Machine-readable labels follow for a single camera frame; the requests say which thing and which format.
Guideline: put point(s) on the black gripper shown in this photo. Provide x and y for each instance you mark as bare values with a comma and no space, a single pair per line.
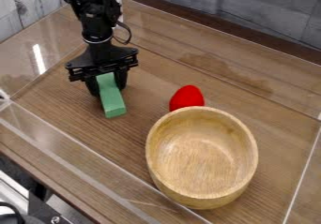
101,59

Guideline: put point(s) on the green rectangular block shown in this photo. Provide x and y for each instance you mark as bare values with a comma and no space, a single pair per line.
113,102

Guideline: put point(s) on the light wooden bowl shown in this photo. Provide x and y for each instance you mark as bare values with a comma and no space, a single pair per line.
202,157

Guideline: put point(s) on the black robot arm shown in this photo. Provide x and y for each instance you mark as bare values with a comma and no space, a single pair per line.
100,16

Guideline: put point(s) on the red egg-shaped ball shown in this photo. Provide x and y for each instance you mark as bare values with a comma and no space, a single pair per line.
186,97

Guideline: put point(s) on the black metal mount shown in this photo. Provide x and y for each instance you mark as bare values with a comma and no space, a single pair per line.
43,212

